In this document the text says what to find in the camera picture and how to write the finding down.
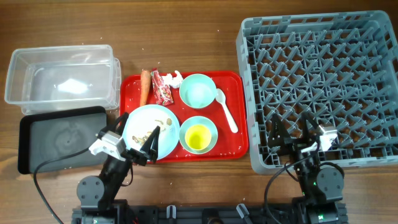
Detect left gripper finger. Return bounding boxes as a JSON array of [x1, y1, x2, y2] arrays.
[[141, 126, 160, 163], [108, 112, 129, 134]]

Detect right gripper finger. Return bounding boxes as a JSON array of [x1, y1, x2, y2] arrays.
[[267, 114, 292, 147], [301, 112, 319, 142]]

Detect yellow cup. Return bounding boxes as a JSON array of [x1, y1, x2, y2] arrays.
[[185, 124, 211, 151]]

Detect light blue bowl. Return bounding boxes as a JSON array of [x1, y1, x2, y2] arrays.
[[179, 116, 218, 155]]

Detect white tissue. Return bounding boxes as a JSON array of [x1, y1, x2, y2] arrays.
[[162, 70, 183, 88]]

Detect white plastic spoon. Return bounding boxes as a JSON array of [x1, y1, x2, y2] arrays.
[[215, 88, 238, 133]]

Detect green bowl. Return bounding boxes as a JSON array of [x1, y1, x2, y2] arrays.
[[179, 73, 217, 109]]

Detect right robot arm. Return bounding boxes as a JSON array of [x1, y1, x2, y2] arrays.
[[264, 113, 345, 205]]

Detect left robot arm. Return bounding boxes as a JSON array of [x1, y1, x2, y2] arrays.
[[76, 113, 160, 212]]

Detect grey dishwasher rack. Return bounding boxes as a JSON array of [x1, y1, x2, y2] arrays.
[[236, 11, 397, 174]]

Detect peanut scraps on plate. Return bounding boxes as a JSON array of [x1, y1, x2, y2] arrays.
[[132, 118, 172, 146]]

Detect light blue plate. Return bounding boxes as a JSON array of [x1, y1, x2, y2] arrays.
[[123, 105, 180, 160]]

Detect red snack wrapper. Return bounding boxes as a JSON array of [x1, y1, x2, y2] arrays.
[[150, 68, 174, 106]]

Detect orange carrot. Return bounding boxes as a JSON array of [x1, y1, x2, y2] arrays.
[[139, 70, 152, 106]]

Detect black tray bin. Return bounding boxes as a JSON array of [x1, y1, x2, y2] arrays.
[[17, 106, 107, 174]]

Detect clear plastic bin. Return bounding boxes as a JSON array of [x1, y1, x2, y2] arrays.
[[4, 45, 121, 114]]

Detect right black cable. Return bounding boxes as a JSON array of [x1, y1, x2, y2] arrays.
[[263, 154, 312, 224]]

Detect black cable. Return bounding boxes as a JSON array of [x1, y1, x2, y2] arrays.
[[32, 146, 94, 224], [263, 154, 312, 224]]

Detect left black cable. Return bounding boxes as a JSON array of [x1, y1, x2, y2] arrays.
[[32, 146, 94, 224]]

